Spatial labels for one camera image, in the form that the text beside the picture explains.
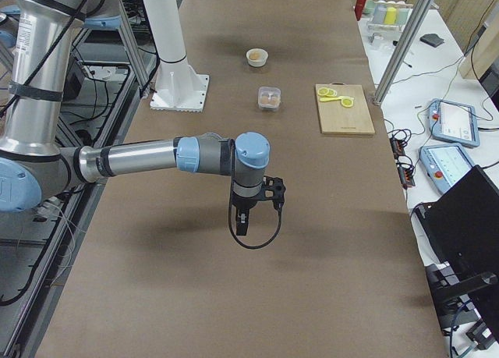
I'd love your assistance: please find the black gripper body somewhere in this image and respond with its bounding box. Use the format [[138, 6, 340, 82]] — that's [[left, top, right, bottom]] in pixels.
[[231, 193, 257, 222]]

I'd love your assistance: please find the clear plastic egg box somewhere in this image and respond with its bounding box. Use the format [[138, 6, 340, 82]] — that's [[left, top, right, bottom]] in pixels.
[[257, 87, 281, 111]]

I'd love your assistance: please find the brown egg from bowl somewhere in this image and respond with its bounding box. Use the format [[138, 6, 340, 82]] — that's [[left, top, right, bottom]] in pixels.
[[249, 51, 261, 60]]

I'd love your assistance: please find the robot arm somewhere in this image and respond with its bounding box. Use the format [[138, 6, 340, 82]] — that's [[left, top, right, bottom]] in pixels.
[[1, 0, 285, 237]]

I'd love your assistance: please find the wooden cutting board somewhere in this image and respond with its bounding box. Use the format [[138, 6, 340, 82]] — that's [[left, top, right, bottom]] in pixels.
[[315, 83, 375, 135]]

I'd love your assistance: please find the white bowl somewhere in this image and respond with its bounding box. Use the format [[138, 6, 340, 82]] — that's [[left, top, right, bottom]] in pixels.
[[246, 48, 268, 68]]

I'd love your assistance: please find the lemon slice beside knife blade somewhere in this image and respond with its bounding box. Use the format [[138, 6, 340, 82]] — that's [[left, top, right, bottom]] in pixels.
[[340, 96, 355, 108]]

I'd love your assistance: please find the blue teach pendant near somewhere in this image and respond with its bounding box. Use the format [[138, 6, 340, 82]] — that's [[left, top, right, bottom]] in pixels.
[[419, 143, 475, 194]]

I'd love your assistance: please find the blue teach pendant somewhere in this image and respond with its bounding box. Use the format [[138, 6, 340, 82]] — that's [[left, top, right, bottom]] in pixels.
[[428, 99, 480, 147], [419, 143, 475, 194]]

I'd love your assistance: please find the black monitor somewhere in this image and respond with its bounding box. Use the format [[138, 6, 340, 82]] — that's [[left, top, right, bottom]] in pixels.
[[416, 165, 498, 339]]

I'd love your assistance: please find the blue teach pendant far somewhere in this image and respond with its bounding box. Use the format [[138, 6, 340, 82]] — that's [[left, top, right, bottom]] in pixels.
[[428, 99, 480, 147]]

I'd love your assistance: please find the grey cup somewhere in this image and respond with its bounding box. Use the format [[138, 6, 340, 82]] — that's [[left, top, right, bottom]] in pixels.
[[372, 4, 387, 24]]

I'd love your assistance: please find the yellow cup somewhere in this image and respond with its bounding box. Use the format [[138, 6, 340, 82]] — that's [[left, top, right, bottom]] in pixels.
[[384, 6, 397, 25]]

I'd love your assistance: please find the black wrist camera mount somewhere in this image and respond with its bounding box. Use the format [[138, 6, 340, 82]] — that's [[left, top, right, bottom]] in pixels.
[[262, 175, 286, 211]]

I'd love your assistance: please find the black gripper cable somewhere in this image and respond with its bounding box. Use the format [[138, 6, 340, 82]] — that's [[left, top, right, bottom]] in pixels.
[[226, 138, 284, 250]]

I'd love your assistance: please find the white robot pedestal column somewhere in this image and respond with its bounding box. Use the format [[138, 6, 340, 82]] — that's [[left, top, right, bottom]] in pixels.
[[143, 0, 210, 112]]

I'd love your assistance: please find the aluminium frame post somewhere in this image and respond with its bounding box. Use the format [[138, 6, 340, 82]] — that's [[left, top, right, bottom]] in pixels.
[[373, 0, 434, 106]]

